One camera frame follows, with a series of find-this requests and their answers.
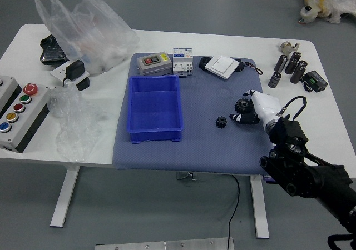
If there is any white wall switch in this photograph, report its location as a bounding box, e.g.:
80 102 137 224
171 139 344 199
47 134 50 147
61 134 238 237
205 55 240 81

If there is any small black module with wires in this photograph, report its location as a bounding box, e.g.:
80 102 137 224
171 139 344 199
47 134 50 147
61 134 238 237
235 58 264 76

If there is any black power adapter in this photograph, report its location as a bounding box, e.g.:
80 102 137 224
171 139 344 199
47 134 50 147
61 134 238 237
61 59 85 88

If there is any grey push-button switch box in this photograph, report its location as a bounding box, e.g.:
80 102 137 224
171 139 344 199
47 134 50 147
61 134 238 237
136 51 172 76

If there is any black floor cable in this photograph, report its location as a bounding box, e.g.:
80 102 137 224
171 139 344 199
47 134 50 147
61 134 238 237
227 174 241 250

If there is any clear plastic bag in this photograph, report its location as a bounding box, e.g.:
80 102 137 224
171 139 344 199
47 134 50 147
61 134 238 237
34 0 140 76

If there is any yellowish plastic-wrapped bundle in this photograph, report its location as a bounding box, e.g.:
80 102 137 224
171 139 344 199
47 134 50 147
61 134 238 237
290 0 356 24

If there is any black plastic tray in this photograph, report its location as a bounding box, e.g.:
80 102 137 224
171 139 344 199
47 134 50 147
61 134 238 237
39 34 69 66

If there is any small black gear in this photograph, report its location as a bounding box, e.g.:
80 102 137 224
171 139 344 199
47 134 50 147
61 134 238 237
215 116 229 129

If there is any black round ring part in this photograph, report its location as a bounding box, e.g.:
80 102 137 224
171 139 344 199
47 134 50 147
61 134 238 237
199 56 214 71

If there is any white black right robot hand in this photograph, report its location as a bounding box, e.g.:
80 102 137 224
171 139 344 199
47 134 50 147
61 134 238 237
229 89 282 126

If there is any metal bracket under table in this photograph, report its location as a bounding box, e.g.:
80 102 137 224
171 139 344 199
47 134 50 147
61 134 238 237
176 171 199 182

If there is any silver metal fitting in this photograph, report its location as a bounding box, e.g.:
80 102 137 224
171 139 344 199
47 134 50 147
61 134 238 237
277 41 301 55

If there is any white socket plate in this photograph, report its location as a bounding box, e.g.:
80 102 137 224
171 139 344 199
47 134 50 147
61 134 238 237
50 61 91 85

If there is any blue-grey mat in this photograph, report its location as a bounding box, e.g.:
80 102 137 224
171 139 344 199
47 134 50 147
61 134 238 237
112 52 275 176

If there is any white table leg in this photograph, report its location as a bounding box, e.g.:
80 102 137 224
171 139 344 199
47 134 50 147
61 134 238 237
50 165 82 228
249 175 270 239

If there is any black module with green terminal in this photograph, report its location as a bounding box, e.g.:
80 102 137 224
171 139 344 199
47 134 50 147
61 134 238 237
301 70 329 93

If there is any white wrapped part black cap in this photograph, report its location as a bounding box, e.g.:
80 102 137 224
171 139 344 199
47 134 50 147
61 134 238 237
298 5 321 24

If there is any crumpled clear bubble wrap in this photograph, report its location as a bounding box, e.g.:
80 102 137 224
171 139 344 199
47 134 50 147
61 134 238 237
47 84 110 163

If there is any blue plastic box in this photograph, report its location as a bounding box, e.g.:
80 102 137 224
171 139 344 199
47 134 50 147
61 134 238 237
127 74 184 144

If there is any grey coloured-button control box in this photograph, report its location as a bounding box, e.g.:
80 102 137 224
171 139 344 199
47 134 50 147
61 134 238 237
0 82 52 154

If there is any big black gear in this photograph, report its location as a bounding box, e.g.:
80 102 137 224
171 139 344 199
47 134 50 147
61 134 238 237
235 98 254 115

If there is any white circuit breaker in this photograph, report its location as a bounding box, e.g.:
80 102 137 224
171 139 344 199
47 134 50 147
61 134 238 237
172 47 194 77

